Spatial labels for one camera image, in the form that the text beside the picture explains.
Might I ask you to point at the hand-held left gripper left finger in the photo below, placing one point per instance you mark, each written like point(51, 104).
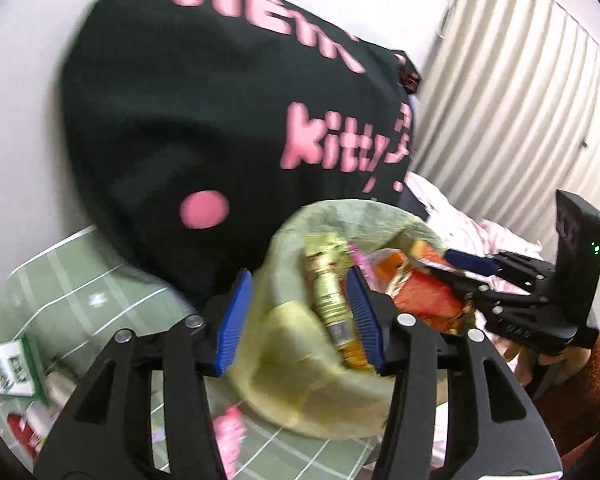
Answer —
point(235, 320)

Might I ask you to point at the red and white packet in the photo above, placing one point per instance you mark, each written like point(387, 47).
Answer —
point(27, 430)

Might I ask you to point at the white pleated curtain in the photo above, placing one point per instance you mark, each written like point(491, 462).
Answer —
point(520, 110)

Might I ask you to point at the green and white carton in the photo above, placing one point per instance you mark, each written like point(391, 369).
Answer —
point(10, 370)

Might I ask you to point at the orange snack packet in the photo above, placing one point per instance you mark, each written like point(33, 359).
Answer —
point(425, 300)

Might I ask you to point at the person's right hand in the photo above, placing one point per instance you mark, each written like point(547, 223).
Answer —
point(572, 360)

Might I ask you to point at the gold snack wrapper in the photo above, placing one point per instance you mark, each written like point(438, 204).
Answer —
point(330, 290)

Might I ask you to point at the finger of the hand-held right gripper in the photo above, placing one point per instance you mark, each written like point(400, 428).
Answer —
point(460, 285)
point(467, 260)

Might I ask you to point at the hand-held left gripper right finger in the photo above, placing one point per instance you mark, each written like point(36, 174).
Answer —
point(365, 320)

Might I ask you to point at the person's right forearm brown sleeve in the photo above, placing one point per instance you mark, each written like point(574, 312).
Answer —
point(580, 410)

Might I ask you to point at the crumpled pink wrapper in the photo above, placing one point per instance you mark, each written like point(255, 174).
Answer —
point(230, 427)

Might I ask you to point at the dark red object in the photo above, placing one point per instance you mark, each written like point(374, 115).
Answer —
point(409, 77)

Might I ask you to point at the green checked bed sheet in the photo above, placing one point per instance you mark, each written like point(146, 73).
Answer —
point(80, 285)

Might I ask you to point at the yellow-green plastic bag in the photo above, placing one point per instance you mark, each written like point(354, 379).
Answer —
point(290, 340)

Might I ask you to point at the black cloth with pink print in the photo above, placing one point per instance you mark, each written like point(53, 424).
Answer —
point(180, 110)

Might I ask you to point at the pink blanket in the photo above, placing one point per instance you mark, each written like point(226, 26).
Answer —
point(460, 220)

